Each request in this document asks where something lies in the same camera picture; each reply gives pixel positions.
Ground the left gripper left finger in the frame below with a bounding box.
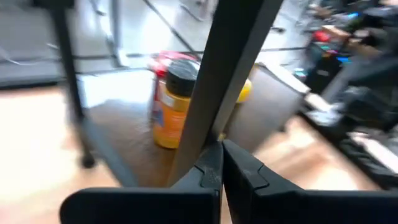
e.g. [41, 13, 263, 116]
[59, 141, 224, 224]

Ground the red-lidded spice container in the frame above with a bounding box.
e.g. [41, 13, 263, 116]
[147, 50, 200, 124]

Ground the black-framed wooden shelf unit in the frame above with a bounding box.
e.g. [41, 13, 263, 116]
[30, 0, 312, 189]

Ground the dark spice jar yellow lid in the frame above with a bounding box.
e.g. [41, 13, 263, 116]
[236, 78, 253, 105]

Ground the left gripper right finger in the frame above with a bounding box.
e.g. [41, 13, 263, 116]
[221, 139, 398, 224]

